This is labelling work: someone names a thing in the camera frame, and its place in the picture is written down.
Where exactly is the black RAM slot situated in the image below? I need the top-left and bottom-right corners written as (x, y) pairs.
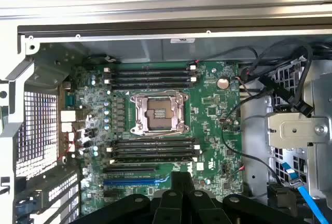
top-left (103, 76), bottom-right (197, 83)
top-left (103, 69), bottom-right (197, 77)
top-left (109, 155), bottom-right (198, 163)
top-left (103, 63), bottom-right (197, 71)
top-left (110, 82), bottom-right (195, 90)
top-left (110, 149), bottom-right (199, 156)
top-left (111, 138), bottom-right (200, 145)
top-left (106, 144), bottom-right (201, 150)

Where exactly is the blue expansion slot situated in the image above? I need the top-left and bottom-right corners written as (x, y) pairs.
top-left (102, 178), bottom-right (171, 187)

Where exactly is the green motherboard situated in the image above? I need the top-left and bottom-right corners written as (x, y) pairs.
top-left (59, 60), bottom-right (243, 217)

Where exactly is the silver CPU socket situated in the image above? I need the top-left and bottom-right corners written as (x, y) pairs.
top-left (129, 90), bottom-right (190, 135)

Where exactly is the silver coin battery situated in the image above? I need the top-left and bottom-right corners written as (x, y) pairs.
top-left (217, 77), bottom-right (230, 90)

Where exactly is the blue slot retainer clip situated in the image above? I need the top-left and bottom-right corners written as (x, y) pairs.
top-left (15, 200), bottom-right (40, 216)

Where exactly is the grey open PC case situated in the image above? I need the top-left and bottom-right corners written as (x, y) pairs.
top-left (0, 23), bottom-right (332, 224)

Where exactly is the white case label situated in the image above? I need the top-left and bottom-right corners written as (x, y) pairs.
top-left (170, 37), bottom-right (196, 44)

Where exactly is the grey metal disk bay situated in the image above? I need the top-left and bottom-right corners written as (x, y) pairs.
top-left (267, 58), bottom-right (332, 204)

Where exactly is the black plastic bracket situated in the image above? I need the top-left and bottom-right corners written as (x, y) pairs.
top-left (267, 182), bottom-right (299, 209)

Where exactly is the blue SATA wire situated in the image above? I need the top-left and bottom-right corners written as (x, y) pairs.
top-left (281, 161), bottom-right (329, 224)

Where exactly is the silver disk bay bracket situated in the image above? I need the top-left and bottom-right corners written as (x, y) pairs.
top-left (267, 112), bottom-right (330, 147)

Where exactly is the thick black power cable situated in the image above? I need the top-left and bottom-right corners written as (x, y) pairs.
top-left (240, 38), bottom-right (314, 118)

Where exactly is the thin black fan wire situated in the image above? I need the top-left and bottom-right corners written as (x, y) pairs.
top-left (193, 46), bottom-right (259, 65)

